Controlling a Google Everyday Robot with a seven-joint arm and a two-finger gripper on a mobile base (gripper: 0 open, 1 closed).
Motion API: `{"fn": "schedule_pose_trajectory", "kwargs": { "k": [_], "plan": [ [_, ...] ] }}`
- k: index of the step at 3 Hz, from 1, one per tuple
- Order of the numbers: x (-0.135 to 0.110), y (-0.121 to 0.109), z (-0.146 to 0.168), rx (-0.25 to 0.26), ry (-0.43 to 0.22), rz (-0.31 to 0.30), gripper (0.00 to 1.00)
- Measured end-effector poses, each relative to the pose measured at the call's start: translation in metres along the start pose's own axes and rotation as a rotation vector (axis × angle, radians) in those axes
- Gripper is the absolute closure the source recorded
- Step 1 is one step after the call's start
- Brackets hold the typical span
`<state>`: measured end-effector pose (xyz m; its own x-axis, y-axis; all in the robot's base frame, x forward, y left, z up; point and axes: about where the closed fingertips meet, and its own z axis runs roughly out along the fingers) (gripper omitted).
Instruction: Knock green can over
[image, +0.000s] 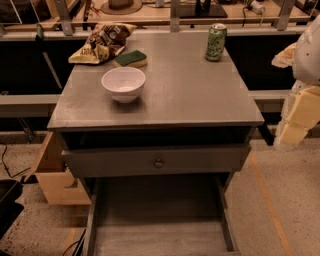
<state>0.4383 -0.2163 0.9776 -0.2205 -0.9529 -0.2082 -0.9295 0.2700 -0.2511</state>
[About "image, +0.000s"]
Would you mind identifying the light wooden box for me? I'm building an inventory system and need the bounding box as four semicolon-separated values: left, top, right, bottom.
25;132;91;205

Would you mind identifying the black bin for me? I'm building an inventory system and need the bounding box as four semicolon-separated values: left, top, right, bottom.
0;179;24;238

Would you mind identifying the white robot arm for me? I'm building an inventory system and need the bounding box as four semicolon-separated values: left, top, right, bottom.
271;16;320;149

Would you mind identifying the black monitor base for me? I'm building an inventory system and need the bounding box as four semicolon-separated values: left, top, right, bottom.
179;0;228;18

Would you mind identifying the grey cabinet with drawers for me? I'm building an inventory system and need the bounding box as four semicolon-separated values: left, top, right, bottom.
49;31;263;256

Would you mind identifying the tan hat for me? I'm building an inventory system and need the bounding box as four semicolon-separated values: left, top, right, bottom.
100;0;142;15

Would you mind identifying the round metal drawer knob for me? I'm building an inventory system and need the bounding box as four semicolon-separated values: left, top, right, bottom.
154;158;164;169

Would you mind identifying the brown yellow chip bag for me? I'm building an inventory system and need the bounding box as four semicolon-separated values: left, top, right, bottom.
68;23;136;64

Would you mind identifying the black floor cable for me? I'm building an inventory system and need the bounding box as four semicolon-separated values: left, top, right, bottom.
0;142;32;179

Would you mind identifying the white bowl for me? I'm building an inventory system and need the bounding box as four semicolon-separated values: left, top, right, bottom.
101;67;146;103

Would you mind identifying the green yellow sponge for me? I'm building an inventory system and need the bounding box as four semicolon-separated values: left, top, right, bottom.
114;50;147;68

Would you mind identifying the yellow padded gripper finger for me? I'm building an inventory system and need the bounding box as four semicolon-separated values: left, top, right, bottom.
274;80;320;146
271;43;296;68

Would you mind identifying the green soda can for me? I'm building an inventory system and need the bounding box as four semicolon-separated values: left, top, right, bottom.
205;23;227;61

